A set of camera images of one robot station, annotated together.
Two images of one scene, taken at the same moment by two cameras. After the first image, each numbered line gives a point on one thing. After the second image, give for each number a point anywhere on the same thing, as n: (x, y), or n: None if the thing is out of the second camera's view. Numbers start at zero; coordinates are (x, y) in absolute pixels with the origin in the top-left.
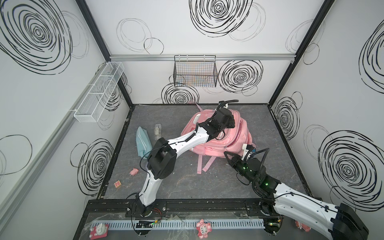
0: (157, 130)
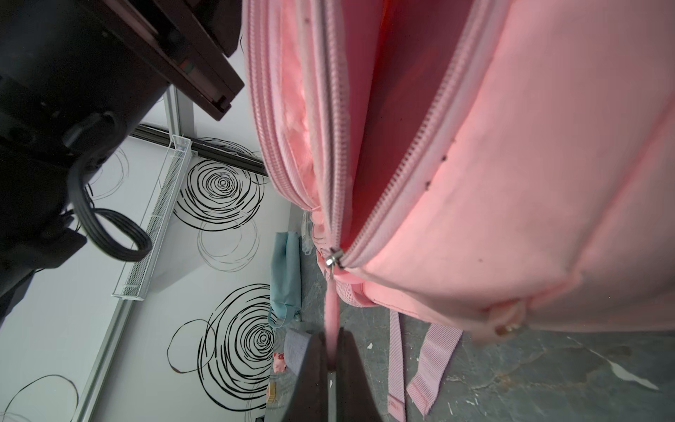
0: (307, 232)
